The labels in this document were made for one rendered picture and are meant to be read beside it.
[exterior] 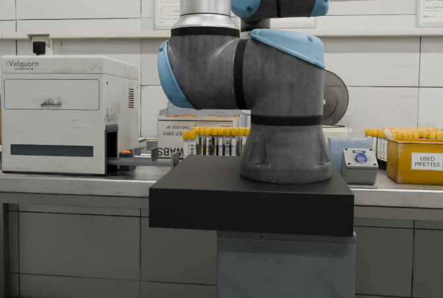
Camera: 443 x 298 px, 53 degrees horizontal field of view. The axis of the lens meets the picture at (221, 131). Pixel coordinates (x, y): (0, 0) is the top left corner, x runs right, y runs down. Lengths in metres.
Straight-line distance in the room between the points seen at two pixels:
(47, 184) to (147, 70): 0.76
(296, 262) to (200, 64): 0.33
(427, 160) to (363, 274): 0.79
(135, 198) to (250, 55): 0.55
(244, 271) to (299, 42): 0.35
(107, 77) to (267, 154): 0.58
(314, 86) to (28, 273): 1.63
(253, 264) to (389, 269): 1.20
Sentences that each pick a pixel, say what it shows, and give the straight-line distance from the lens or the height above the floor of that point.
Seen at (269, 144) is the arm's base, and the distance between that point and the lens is 0.67.
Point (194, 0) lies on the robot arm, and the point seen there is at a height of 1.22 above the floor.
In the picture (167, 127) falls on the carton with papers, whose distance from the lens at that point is 1.38.
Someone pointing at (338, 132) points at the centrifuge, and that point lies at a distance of 1.33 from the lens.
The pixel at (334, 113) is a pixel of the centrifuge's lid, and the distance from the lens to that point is 1.62.
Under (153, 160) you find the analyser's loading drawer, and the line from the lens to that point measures 1.12.
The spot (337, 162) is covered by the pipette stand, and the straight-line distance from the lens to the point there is 1.17.
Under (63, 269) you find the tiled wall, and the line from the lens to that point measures 2.00.
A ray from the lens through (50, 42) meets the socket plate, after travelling 1.92.
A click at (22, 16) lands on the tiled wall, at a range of 2.00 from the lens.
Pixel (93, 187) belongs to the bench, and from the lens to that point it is 1.11.
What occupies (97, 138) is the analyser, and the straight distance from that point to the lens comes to 1.13.
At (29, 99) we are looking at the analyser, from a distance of 1.21.
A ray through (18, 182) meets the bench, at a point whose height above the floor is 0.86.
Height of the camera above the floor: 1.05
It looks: 3 degrees down
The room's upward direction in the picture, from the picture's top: 1 degrees clockwise
